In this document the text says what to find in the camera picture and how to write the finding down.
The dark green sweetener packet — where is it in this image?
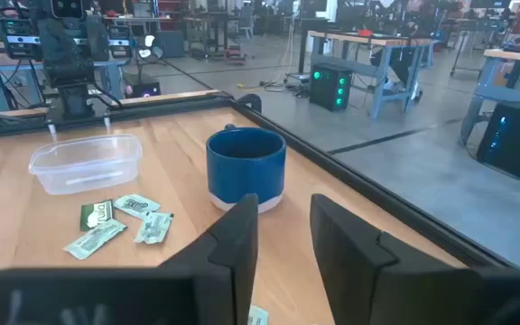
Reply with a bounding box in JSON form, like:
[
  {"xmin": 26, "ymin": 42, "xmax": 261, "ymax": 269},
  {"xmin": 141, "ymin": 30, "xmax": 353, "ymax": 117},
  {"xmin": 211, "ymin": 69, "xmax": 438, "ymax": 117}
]
[{"xmin": 79, "ymin": 200, "xmax": 116, "ymax": 233}]

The computer tower with green lights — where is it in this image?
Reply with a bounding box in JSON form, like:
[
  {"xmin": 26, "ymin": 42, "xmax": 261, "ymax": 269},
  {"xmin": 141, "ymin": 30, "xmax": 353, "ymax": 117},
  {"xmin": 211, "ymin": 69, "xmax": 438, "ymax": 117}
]
[{"xmin": 309, "ymin": 62, "xmax": 354, "ymax": 113}]

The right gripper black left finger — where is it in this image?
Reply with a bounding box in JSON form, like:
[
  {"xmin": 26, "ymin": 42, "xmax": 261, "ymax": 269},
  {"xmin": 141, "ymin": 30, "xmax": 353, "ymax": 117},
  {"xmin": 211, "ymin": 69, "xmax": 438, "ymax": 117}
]
[{"xmin": 0, "ymin": 193, "xmax": 260, "ymax": 325}]

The person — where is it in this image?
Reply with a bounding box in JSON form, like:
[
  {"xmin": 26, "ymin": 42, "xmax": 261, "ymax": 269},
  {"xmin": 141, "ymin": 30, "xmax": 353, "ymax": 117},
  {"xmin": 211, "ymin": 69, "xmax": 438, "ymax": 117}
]
[{"xmin": 370, "ymin": 44, "xmax": 423, "ymax": 103}]

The blue ceramic mug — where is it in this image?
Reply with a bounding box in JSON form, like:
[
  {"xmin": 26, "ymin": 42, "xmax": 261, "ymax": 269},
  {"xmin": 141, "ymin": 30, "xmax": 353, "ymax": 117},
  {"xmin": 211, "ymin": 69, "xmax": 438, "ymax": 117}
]
[{"xmin": 205, "ymin": 124, "xmax": 288, "ymax": 215}]

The computer tower with blue lights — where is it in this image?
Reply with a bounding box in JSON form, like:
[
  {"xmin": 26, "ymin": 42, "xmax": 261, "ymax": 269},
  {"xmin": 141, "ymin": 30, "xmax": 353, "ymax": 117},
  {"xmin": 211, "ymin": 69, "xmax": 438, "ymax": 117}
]
[{"xmin": 475, "ymin": 102, "xmax": 520, "ymax": 187}]

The computer tower with pink light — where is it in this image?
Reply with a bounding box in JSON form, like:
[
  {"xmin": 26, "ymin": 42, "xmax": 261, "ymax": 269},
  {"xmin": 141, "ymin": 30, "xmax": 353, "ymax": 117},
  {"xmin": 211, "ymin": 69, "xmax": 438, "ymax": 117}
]
[{"xmin": 123, "ymin": 74, "xmax": 163, "ymax": 99}]

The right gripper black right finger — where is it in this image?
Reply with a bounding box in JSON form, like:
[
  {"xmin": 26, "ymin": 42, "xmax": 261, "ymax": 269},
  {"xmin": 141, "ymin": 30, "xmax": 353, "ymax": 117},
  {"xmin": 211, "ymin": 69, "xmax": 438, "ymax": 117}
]
[{"xmin": 310, "ymin": 193, "xmax": 520, "ymax": 325}]

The white green sweetener packet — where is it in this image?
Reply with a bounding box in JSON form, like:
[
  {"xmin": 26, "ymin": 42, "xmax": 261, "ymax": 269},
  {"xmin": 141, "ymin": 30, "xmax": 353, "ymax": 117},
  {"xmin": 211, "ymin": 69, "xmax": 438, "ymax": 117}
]
[
  {"xmin": 133, "ymin": 210, "xmax": 175, "ymax": 246},
  {"xmin": 62, "ymin": 218, "xmax": 128, "ymax": 261},
  {"xmin": 246, "ymin": 305, "xmax": 270, "ymax": 325},
  {"xmin": 112, "ymin": 193, "xmax": 162, "ymax": 221}
]

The clear plastic container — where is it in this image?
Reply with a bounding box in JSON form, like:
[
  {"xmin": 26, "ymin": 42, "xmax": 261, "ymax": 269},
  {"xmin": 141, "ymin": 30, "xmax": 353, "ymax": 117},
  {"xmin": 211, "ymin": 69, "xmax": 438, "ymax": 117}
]
[{"xmin": 28, "ymin": 133, "xmax": 144, "ymax": 196}]

